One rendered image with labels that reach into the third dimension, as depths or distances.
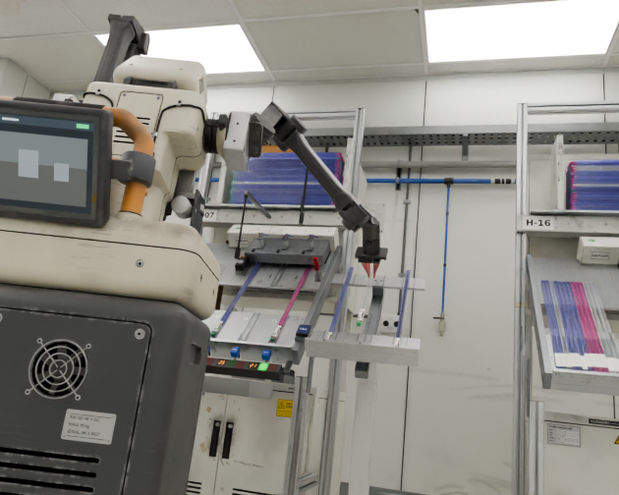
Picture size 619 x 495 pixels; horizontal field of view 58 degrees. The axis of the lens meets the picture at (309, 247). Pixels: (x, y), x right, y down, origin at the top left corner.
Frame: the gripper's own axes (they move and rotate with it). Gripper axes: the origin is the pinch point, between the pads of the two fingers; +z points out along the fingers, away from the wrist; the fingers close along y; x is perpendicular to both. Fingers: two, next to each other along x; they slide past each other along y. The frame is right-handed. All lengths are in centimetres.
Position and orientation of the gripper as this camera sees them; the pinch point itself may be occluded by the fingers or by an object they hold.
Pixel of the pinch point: (371, 275)
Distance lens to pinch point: 190.0
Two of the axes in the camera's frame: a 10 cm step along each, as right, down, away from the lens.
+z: 0.6, 8.9, 4.5
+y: -9.7, -0.5, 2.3
